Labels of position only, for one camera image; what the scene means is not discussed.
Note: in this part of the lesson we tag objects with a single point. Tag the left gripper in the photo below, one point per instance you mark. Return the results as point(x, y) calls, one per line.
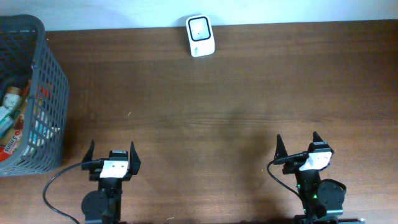
point(134, 162)

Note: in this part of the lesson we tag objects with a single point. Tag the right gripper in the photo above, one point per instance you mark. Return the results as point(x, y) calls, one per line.
point(280, 151)

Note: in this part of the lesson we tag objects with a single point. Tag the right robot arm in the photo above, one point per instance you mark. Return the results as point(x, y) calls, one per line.
point(322, 199)

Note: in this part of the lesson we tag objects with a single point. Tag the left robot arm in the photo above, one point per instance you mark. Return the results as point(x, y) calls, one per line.
point(104, 204)

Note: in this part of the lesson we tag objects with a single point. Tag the grey plastic mesh basket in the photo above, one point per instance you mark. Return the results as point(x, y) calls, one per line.
point(26, 56)

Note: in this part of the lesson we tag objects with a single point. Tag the white tube with bamboo print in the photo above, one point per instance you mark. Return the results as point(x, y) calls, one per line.
point(11, 98)

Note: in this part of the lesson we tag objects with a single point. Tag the orange spaghetti packet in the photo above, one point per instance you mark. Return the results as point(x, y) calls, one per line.
point(12, 123)

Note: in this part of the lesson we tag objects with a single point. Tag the white barcode scanner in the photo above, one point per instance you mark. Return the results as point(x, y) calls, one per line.
point(200, 35)

